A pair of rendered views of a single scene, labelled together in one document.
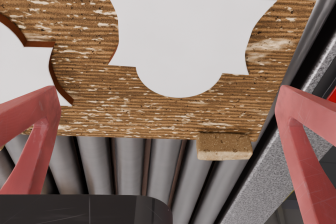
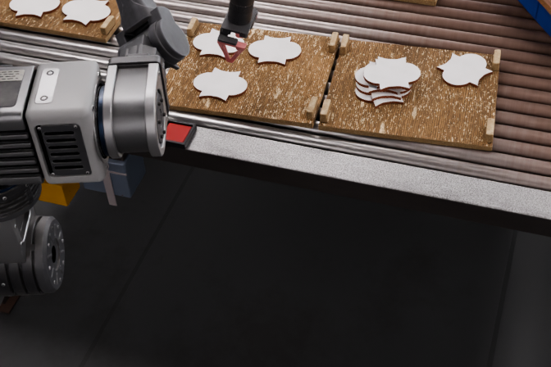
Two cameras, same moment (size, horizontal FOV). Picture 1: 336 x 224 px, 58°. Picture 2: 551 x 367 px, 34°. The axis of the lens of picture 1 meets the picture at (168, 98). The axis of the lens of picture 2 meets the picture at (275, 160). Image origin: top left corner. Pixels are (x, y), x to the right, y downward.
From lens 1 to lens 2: 2.15 m
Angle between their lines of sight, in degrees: 52
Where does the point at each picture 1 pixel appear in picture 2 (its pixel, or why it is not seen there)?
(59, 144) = not seen: hidden behind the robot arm
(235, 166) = not seen: hidden behind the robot
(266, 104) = (178, 104)
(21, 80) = (215, 47)
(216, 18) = (224, 89)
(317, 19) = (209, 119)
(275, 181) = not seen: hidden behind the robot
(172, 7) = (230, 82)
